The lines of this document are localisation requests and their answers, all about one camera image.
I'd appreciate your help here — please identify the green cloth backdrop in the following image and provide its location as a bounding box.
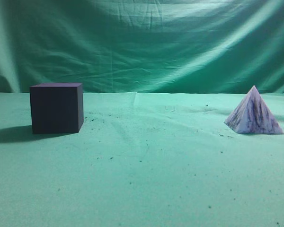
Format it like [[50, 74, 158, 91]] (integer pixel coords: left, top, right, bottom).
[[0, 0, 284, 94]]

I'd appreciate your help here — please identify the dark purple cube block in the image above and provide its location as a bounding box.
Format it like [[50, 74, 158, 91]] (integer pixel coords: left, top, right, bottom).
[[30, 83, 84, 134]]

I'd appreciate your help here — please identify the white purple marbled square pyramid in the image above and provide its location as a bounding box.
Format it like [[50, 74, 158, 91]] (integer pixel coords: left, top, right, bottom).
[[224, 86, 284, 135]]

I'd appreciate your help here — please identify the green table cloth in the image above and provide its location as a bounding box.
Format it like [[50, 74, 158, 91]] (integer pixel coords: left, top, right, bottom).
[[0, 93, 284, 227]]

